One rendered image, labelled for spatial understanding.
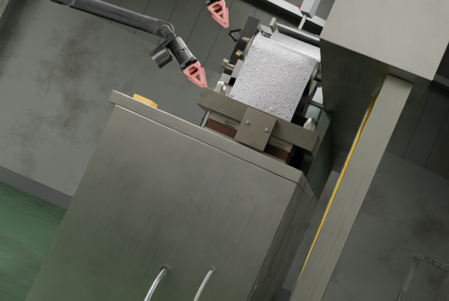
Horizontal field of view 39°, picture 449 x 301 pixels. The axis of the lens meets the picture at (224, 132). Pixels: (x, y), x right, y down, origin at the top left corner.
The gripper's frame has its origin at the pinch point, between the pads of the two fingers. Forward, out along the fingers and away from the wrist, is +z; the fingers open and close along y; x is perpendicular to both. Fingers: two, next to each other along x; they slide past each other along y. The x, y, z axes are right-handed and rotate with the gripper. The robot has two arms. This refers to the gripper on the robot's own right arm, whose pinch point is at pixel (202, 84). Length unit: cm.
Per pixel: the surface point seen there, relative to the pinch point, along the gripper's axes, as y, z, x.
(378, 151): 77, 59, 25
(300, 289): 76, 73, -5
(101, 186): 25, 17, -44
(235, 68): -6.9, -0.2, 13.1
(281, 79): 0.5, 14.9, 23.7
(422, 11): 84, 40, 48
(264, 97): 0.3, 16.9, 15.4
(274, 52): 0.5, 5.4, 27.4
